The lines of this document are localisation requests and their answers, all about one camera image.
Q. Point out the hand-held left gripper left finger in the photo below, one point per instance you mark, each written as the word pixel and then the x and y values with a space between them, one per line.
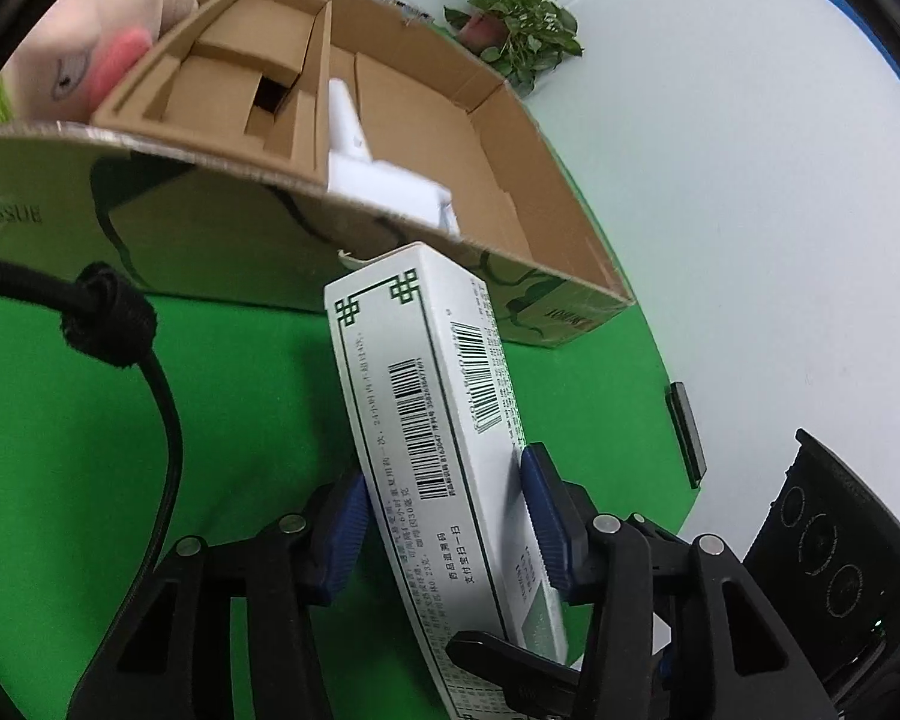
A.
pixel 345 532

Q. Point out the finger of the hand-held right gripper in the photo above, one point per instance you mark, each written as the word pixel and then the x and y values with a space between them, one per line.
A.
pixel 510 667
pixel 669 667

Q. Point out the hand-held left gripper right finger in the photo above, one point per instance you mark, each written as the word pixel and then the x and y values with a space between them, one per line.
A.
pixel 544 525

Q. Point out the white barcoded medicine box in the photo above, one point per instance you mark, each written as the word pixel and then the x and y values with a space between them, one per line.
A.
pixel 435 427

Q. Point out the large printed cardboard box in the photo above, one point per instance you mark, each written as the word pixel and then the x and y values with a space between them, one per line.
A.
pixel 195 240

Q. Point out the white rectangular box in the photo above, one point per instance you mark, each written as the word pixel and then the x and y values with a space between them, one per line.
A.
pixel 390 191

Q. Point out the narrow cardboard insert tray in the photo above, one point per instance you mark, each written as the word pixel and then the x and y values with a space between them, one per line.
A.
pixel 225 37

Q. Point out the green tablecloth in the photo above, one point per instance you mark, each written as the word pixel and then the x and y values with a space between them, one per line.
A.
pixel 232 427

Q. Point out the black flat device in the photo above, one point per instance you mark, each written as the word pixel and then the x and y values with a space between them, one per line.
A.
pixel 688 435

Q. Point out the potted plant in terracotta pot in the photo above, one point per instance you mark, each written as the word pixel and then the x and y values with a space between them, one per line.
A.
pixel 517 15

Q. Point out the colourful printed flat box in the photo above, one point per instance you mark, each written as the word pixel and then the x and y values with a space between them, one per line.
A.
pixel 391 1

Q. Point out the pink plush toy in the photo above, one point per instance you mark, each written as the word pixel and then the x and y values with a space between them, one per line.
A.
pixel 82 37

